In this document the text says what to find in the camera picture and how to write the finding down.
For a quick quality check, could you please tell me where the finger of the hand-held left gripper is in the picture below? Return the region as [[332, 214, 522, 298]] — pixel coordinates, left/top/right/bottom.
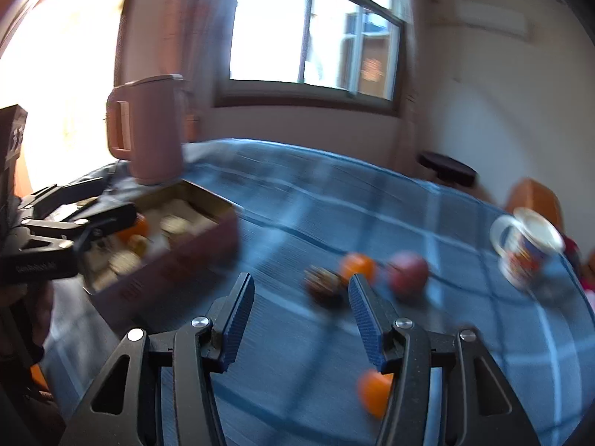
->
[[21, 178, 110, 219], [21, 202, 138, 261]]

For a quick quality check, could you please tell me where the beige curtain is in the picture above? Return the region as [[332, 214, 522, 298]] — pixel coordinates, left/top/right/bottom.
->
[[397, 0, 425, 182]]

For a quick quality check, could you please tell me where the large tangerine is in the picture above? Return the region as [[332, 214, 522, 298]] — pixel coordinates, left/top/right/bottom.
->
[[116, 214, 150, 242]]

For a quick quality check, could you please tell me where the purple passion fruit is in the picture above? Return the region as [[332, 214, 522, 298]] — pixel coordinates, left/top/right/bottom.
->
[[388, 251, 429, 299]]

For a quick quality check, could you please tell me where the dark chocolate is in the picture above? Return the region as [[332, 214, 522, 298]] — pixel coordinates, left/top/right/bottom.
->
[[304, 265, 347, 308]]

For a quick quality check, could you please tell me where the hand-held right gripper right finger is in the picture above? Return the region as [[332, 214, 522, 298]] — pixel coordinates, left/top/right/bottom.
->
[[348, 273, 540, 446]]

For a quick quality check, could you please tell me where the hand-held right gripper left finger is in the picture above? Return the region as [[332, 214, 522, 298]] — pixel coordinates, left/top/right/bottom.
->
[[60, 272, 255, 446]]

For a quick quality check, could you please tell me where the small tangerine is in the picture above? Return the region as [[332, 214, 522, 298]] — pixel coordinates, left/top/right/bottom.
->
[[357, 369, 393, 419], [338, 253, 376, 284]]

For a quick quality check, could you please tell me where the white printed mug with lid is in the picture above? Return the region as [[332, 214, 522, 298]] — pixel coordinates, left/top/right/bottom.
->
[[490, 208, 565, 291]]

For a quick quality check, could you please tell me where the pink electric kettle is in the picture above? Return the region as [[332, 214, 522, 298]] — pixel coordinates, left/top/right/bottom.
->
[[106, 74, 189, 185]]

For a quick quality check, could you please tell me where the wooden framed sliding window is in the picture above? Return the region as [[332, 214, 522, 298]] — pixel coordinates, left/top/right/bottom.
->
[[216, 0, 414, 114]]

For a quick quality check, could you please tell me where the white wall air conditioner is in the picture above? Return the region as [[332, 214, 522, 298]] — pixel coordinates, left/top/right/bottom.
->
[[453, 2, 528, 38]]

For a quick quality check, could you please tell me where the blue checked tablecloth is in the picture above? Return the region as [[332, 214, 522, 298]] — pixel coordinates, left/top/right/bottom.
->
[[42, 138, 595, 446]]

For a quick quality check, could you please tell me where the brown leather armchair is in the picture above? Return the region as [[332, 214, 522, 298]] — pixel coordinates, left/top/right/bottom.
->
[[504, 177, 563, 233]]

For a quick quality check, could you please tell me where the metal tin box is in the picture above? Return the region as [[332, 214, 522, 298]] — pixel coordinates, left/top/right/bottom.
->
[[83, 179, 240, 330]]

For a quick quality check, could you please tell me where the round dark cushioned stool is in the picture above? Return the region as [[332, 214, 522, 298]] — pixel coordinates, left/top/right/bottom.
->
[[418, 151, 479, 187]]

